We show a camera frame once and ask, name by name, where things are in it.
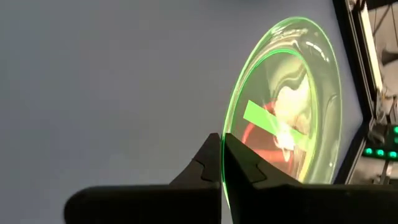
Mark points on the control box with green lights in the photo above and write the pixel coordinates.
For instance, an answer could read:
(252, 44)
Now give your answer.
(385, 146)

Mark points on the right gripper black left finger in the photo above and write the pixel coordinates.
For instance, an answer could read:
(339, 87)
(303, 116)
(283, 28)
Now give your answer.
(155, 205)

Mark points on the transparent green plastic plate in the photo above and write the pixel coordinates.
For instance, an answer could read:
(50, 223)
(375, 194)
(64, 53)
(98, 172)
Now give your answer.
(323, 93)

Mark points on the silver aluminium rail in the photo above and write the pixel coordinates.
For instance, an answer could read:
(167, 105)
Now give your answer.
(370, 46)

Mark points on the blue table mat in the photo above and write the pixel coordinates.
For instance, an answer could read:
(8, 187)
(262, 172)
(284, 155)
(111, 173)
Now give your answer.
(93, 77)

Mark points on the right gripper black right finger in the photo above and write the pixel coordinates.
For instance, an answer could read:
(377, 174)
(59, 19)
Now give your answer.
(295, 205)

